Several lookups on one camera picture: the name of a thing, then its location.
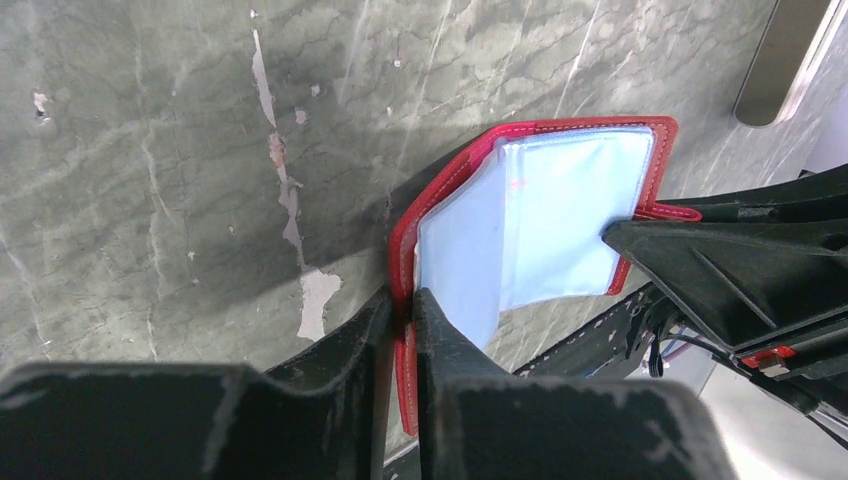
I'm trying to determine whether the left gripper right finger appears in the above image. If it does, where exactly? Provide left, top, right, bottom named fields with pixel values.
left=412, top=289, right=735, bottom=479

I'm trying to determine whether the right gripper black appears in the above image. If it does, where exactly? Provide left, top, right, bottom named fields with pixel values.
left=603, top=165, right=847, bottom=431

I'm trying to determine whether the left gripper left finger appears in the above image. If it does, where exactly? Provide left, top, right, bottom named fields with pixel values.
left=1, top=289, right=392, bottom=479

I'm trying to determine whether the red leather card holder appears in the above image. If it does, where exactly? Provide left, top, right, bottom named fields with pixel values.
left=388, top=116, right=701, bottom=436

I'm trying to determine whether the gold metal card tray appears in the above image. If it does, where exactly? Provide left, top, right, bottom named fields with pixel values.
left=733, top=0, right=847, bottom=128

